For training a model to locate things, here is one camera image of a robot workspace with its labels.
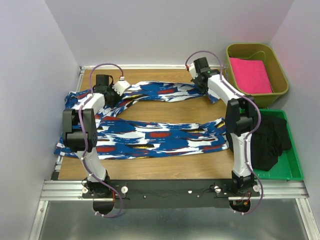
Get blue white red patterned pants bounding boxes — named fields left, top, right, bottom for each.
left=55, top=80, right=230, bottom=161

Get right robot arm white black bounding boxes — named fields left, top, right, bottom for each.
left=186, top=57, right=261, bottom=196

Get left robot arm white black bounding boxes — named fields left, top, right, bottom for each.
left=62, top=74, right=131, bottom=198

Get pink folded cloth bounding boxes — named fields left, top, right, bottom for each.
left=229, top=57, right=273, bottom=95

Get black garment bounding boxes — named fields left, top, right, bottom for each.
left=244, top=115, right=292, bottom=171

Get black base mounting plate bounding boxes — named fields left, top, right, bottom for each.
left=82, top=179, right=260, bottom=213

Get green plastic tray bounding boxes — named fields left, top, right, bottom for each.
left=252, top=109, right=304, bottom=181

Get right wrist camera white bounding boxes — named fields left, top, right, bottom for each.
left=186, top=62, right=199, bottom=80

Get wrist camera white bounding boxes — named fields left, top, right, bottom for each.
left=186, top=62, right=199, bottom=80
left=112, top=80, right=131, bottom=96

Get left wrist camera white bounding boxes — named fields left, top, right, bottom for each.
left=112, top=80, right=131, bottom=96

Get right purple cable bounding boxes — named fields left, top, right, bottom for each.
left=185, top=51, right=265, bottom=216

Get purple cable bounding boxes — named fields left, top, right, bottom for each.
left=77, top=63, right=126, bottom=219
left=185, top=51, right=265, bottom=216

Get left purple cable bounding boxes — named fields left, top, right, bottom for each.
left=77, top=63, right=126, bottom=219

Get aluminium frame rail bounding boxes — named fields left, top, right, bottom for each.
left=28, top=181, right=310, bottom=240

